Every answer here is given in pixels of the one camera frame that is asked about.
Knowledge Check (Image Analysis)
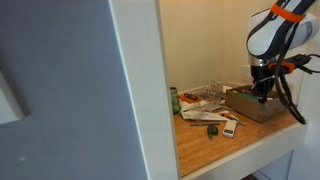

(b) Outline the green pencil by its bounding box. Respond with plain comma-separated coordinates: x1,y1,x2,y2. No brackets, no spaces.
234,91,262,102

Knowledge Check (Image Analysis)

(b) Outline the grey door panel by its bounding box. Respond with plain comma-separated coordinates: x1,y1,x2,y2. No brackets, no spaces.
0,0,149,180

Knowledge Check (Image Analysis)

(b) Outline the dark grey pencil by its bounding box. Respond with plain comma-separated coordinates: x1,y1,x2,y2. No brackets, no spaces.
190,122,221,127

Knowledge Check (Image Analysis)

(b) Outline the grey marker orange cap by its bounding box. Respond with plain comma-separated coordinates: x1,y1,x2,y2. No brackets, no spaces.
221,112,238,122

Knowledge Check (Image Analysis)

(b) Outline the white pencil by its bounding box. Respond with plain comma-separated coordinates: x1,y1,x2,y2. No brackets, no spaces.
230,115,248,127

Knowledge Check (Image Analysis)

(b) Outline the white remote control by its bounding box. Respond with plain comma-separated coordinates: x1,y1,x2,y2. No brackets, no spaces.
222,119,238,139

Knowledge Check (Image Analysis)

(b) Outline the orange velcro strap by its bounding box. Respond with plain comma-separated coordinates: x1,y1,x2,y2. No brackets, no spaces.
269,3,307,24

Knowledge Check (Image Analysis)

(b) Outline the orange black tool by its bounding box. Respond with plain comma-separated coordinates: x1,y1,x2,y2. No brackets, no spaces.
178,93,203,104

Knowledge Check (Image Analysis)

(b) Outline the dark green glossy object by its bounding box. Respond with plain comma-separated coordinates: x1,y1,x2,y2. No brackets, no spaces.
206,124,220,141

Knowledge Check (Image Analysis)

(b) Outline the white door frame post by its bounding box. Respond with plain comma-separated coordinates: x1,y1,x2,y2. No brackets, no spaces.
108,0,181,180

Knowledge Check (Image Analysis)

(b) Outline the white cable bundle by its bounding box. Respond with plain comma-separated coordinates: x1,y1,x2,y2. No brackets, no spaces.
199,79,233,104

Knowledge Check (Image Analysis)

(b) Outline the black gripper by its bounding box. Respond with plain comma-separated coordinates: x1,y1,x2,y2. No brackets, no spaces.
249,64,277,104

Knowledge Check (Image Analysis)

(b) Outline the black orange wrist camera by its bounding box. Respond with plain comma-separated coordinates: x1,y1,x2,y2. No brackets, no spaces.
267,54,316,75

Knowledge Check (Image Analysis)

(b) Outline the white envelope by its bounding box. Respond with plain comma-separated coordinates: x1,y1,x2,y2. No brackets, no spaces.
181,108,233,122

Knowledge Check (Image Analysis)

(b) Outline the brown cardboard box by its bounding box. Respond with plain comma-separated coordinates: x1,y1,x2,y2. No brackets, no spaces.
224,84,290,123

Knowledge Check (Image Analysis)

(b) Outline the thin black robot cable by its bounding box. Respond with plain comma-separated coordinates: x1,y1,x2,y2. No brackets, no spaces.
246,6,320,126

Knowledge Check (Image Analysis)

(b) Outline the white paper stack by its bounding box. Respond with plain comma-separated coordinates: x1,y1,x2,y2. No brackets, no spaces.
179,98,222,113

